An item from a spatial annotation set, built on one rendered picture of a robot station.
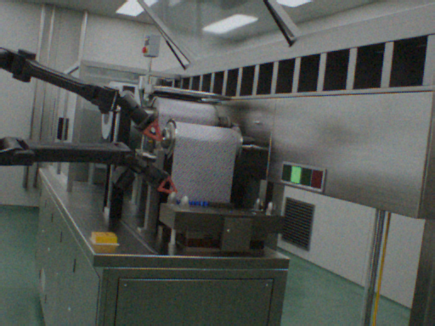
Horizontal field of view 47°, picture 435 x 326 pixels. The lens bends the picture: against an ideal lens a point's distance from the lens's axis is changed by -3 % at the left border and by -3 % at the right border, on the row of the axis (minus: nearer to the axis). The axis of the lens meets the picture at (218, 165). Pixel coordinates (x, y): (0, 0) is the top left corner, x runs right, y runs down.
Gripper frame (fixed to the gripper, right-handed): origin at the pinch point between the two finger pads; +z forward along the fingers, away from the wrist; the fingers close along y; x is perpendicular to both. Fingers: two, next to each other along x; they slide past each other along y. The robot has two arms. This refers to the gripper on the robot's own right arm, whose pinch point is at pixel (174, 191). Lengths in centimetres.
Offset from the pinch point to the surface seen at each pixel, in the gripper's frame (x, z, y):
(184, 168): 8.6, -2.0, 0.2
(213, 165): 16.0, 6.3, 0.2
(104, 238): -26.3, -15.0, 13.5
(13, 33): 80, -119, -556
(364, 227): 93, 251, -209
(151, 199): -6.9, -2.7, -7.8
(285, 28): 68, -6, 12
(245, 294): -15.6, 31.5, 25.6
